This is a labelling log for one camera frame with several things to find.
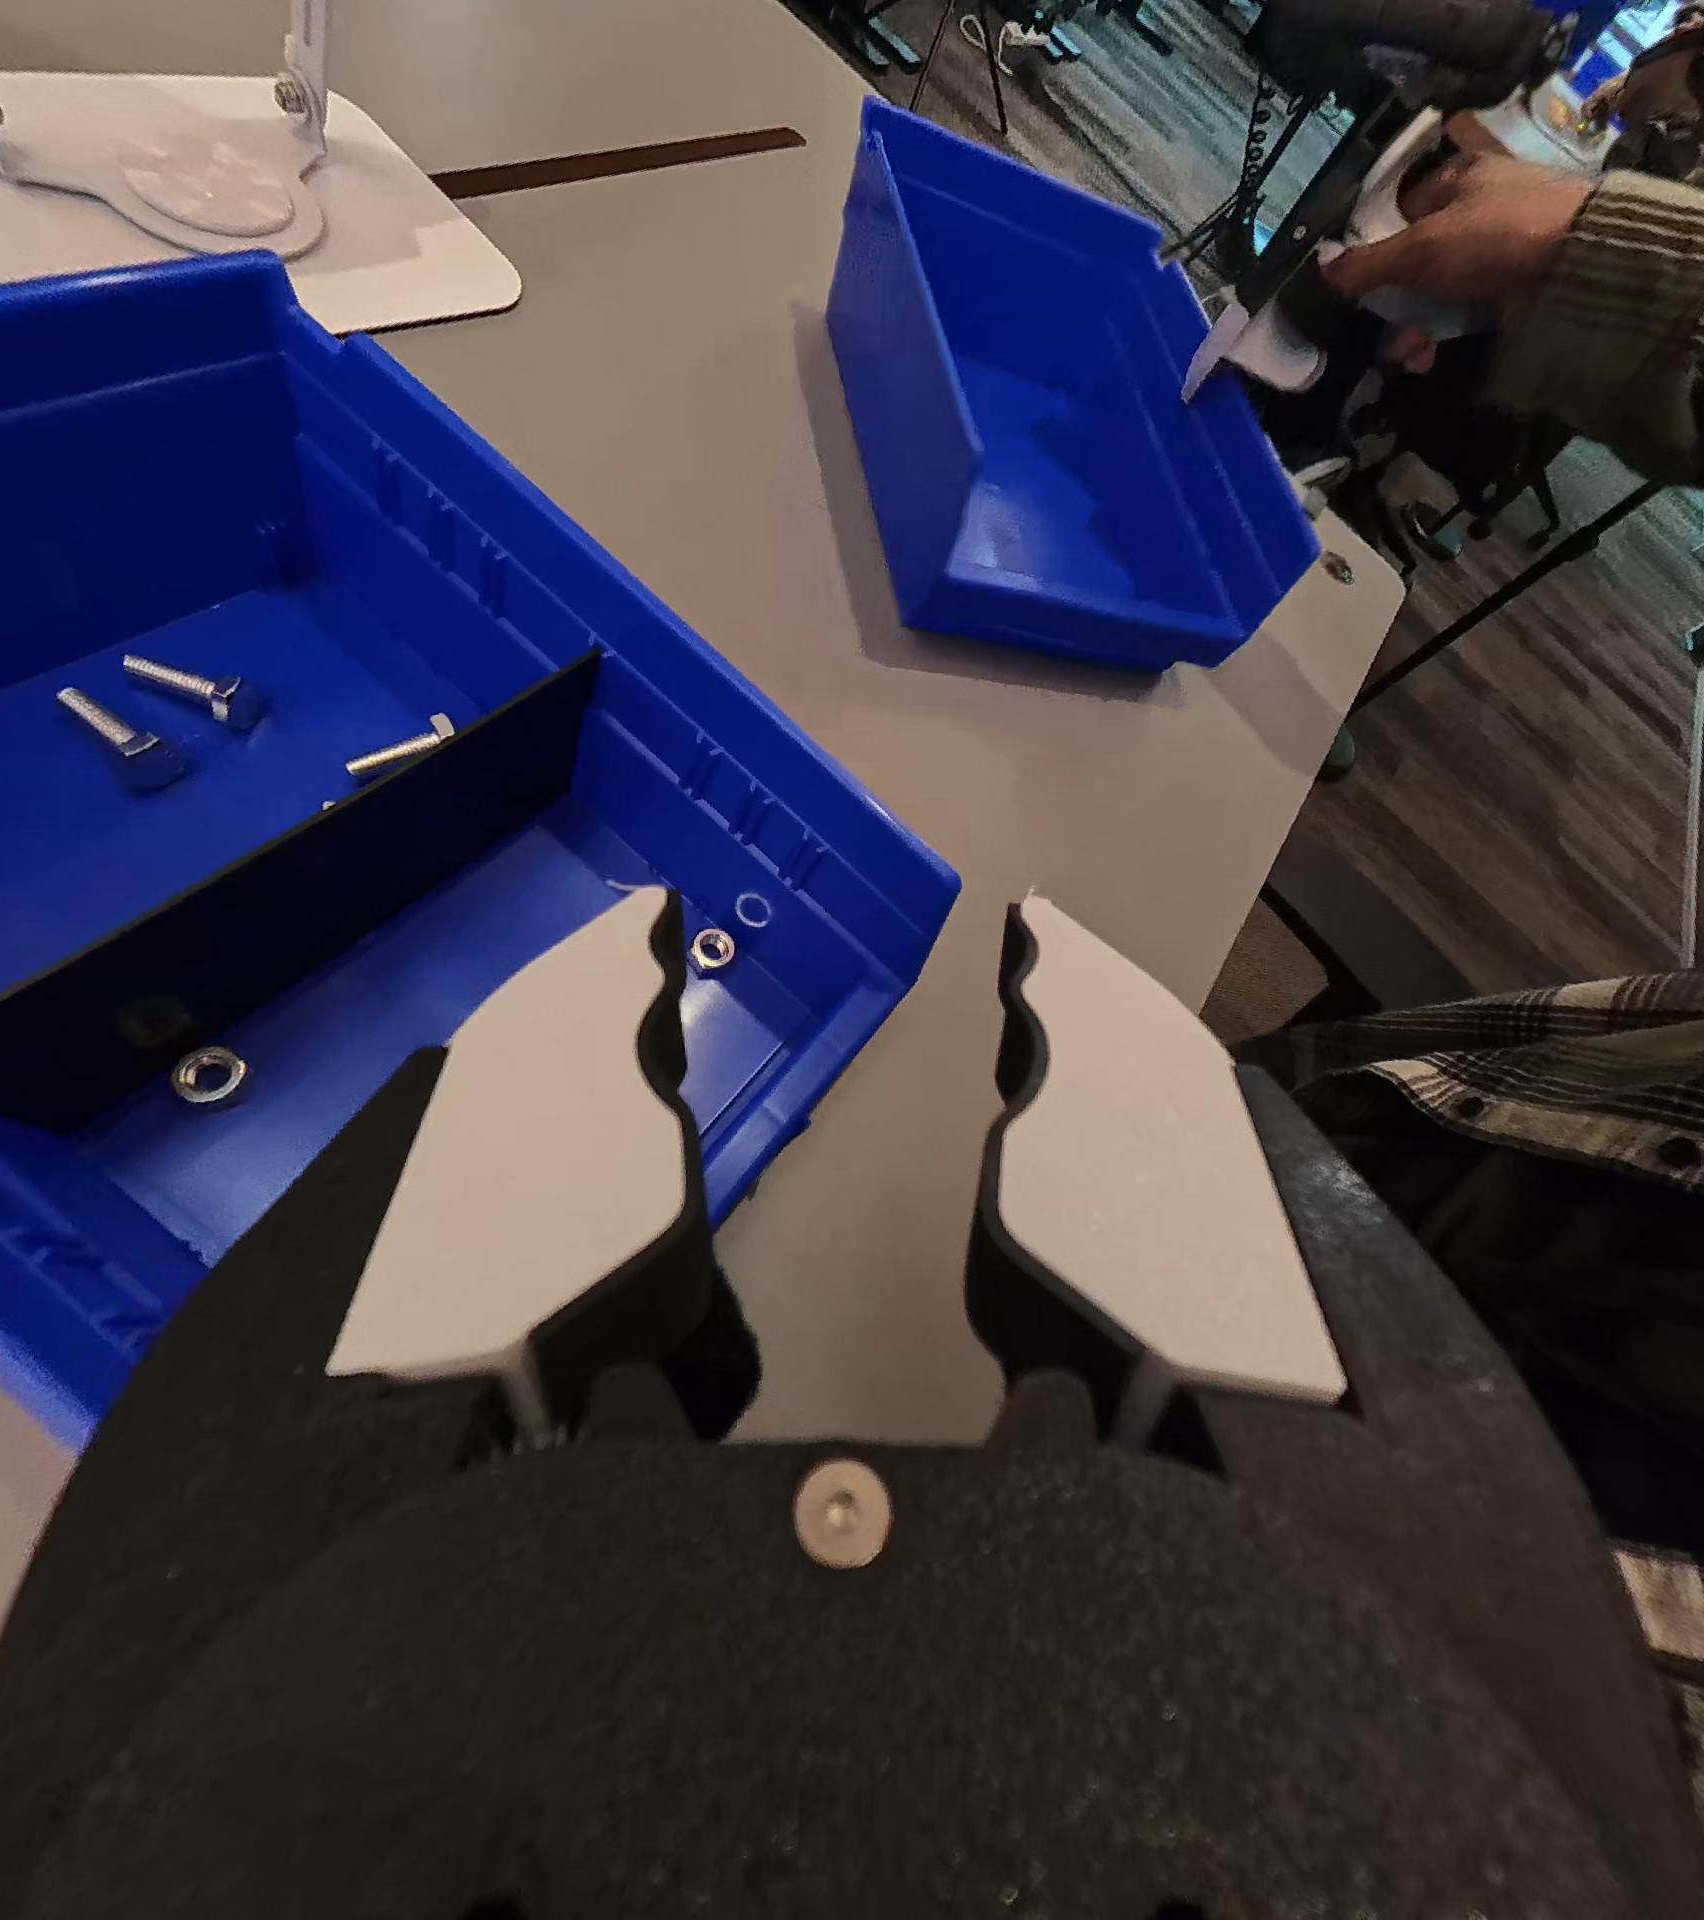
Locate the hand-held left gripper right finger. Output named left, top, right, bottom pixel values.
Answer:
left=967, top=892, right=1352, bottom=1452

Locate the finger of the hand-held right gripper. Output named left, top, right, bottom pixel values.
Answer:
left=1180, top=293, right=1259, bottom=409
left=1234, top=323, right=1323, bottom=399

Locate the blue plastic bin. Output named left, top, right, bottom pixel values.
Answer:
left=821, top=95, right=1323, bottom=673

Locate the person's plaid shirt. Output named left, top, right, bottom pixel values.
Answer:
left=1244, top=967, right=1704, bottom=1920

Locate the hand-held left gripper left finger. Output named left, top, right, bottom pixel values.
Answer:
left=323, top=886, right=763, bottom=1441

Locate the black tripod leg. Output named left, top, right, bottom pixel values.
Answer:
left=1351, top=482, right=1671, bottom=711

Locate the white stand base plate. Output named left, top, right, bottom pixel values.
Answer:
left=0, top=69, right=521, bottom=336

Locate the white bracket stand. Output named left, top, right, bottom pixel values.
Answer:
left=0, top=0, right=332, bottom=253

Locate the black office chair base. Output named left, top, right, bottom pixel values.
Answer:
left=1352, top=405, right=1565, bottom=564

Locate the person's dark clothing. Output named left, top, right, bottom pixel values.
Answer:
left=1392, top=1185, right=1704, bottom=1579

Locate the blue divided parts bin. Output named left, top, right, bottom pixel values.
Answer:
left=0, top=246, right=962, bottom=1451

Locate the black bin divider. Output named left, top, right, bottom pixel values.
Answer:
left=0, top=650, right=603, bottom=1138

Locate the person's right hand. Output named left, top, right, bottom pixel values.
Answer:
left=1317, top=150, right=1604, bottom=379

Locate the person's right forearm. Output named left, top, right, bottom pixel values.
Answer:
left=1474, top=112, right=1704, bottom=578

